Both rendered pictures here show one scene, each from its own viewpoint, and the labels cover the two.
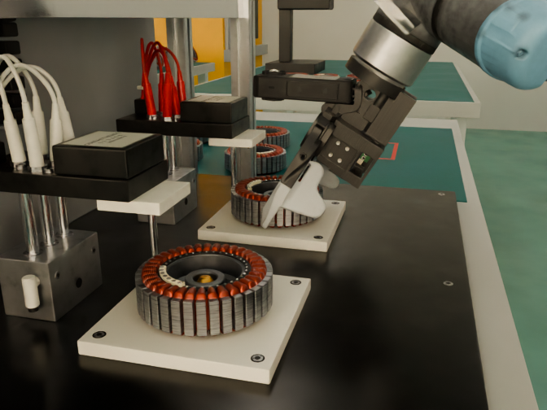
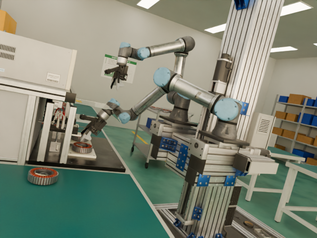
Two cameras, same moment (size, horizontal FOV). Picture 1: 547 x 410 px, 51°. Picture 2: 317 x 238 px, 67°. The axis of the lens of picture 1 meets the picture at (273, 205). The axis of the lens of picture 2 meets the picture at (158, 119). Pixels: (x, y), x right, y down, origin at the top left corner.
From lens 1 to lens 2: 1.07 m
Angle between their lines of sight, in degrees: 39
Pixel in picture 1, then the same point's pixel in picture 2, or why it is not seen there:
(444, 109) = not seen: hidden behind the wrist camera
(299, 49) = not seen: hidden behind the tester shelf
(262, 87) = (82, 117)
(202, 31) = not seen: outside the picture
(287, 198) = (85, 136)
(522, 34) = (124, 117)
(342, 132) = (95, 126)
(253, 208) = (78, 138)
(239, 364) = (92, 156)
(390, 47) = (104, 114)
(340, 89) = (95, 119)
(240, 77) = (66, 111)
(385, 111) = (102, 123)
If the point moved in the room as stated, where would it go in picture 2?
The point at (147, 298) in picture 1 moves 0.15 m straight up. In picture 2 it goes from (78, 148) to (83, 121)
